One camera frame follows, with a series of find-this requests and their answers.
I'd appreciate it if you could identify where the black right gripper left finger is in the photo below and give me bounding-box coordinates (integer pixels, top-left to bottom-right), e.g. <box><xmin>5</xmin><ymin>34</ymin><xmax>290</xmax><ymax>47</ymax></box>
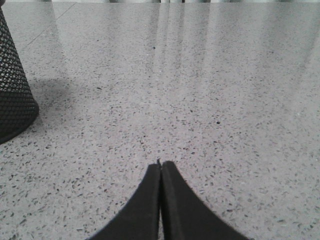
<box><xmin>91</xmin><ymin>164</ymin><xmax>161</xmax><ymax>240</ymax></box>

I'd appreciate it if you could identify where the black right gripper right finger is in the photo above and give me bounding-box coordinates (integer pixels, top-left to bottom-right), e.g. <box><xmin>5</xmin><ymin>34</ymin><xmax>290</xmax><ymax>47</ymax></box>
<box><xmin>161</xmin><ymin>161</ymin><xmax>247</xmax><ymax>240</ymax></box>

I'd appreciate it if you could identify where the black mesh bucket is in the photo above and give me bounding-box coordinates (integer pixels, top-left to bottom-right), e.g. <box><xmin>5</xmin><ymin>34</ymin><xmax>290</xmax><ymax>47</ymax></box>
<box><xmin>0</xmin><ymin>11</ymin><xmax>39</xmax><ymax>144</ymax></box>

